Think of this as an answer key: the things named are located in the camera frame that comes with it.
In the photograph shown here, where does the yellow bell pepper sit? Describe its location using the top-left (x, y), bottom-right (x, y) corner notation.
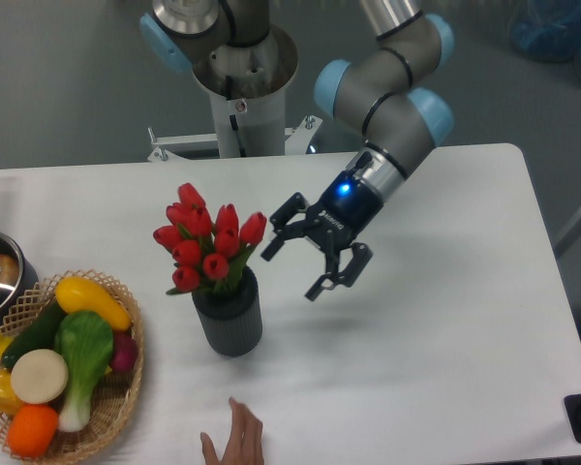
top-left (0, 368), bottom-right (24, 416)

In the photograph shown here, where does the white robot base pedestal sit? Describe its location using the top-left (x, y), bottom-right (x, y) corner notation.
top-left (145, 25), bottom-right (322, 161)

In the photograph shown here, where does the dark green cucumber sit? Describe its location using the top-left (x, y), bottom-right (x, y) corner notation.
top-left (1, 299), bottom-right (67, 370)

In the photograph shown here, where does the orange fruit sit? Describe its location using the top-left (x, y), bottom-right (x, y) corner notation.
top-left (7, 404), bottom-right (58, 458)

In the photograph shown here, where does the woven wicker basket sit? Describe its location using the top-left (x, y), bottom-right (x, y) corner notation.
top-left (0, 270), bottom-right (144, 464)

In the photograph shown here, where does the beige round bun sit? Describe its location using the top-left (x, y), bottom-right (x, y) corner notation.
top-left (11, 349), bottom-right (69, 404)

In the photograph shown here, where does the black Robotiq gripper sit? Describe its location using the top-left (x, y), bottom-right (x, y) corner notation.
top-left (260, 174), bottom-right (383, 301)

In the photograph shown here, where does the yellow squash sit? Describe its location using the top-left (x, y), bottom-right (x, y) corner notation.
top-left (54, 276), bottom-right (132, 331)

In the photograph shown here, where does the grey ribbed vase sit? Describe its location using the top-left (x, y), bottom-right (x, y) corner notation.
top-left (192, 266), bottom-right (262, 357)

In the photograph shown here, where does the green bok choy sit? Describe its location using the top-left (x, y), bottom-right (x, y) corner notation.
top-left (54, 310), bottom-right (113, 433)

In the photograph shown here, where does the purple red radish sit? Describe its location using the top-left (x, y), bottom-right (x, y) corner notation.
top-left (108, 332), bottom-right (138, 373)

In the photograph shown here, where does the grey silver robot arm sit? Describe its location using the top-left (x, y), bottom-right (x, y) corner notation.
top-left (139, 1), bottom-right (454, 299)

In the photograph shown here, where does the red tulip bouquet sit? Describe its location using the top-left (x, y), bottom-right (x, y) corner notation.
top-left (153, 183), bottom-right (267, 297)

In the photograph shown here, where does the bare human hand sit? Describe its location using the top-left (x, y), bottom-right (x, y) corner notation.
top-left (199, 397), bottom-right (265, 465)

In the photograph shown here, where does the blue plastic bag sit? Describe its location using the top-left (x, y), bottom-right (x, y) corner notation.
top-left (507, 1), bottom-right (581, 79)

